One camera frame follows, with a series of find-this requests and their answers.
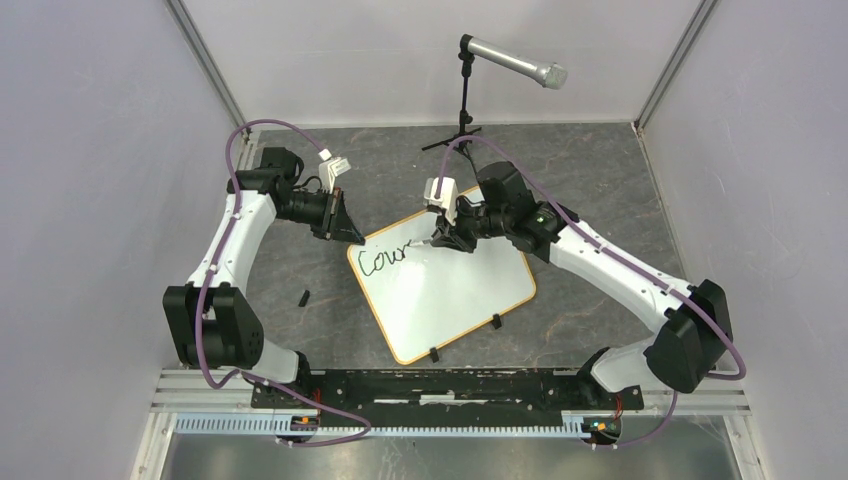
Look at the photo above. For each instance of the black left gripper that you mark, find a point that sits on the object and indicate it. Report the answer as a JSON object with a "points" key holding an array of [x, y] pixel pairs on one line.
{"points": [[336, 222]]}

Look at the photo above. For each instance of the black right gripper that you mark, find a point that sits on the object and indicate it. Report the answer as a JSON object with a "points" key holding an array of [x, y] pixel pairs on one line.
{"points": [[445, 234]]}

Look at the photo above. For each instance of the yellow framed whiteboard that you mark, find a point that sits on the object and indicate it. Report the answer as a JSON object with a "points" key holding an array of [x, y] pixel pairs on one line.
{"points": [[426, 298]]}

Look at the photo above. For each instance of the black marker cap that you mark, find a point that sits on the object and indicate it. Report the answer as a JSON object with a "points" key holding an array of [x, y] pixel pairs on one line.
{"points": [[304, 299]]}

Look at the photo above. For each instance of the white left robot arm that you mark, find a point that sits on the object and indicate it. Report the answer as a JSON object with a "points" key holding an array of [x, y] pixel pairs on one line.
{"points": [[209, 317]]}

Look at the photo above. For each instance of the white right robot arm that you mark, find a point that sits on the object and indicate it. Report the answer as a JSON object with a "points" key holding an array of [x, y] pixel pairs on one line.
{"points": [[689, 324]]}

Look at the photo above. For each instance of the black microphone tripod stand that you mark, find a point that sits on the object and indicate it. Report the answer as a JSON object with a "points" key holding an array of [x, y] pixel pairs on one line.
{"points": [[465, 119]]}

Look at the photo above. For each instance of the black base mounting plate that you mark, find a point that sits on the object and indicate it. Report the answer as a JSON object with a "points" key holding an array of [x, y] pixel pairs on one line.
{"points": [[527, 397]]}

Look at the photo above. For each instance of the silver microphone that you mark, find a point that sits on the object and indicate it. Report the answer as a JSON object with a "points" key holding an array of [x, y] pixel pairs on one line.
{"points": [[549, 75]]}

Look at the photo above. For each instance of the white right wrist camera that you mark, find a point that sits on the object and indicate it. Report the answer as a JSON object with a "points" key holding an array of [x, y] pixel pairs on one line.
{"points": [[440, 196]]}

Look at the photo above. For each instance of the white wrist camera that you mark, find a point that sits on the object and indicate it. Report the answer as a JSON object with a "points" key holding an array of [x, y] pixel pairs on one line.
{"points": [[440, 196], [330, 169]]}

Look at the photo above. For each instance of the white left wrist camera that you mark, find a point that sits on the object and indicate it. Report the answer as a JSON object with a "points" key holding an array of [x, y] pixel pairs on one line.
{"points": [[330, 169]]}

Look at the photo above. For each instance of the white slotted cable duct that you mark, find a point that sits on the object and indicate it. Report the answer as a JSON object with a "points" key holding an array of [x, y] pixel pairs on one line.
{"points": [[288, 425]]}

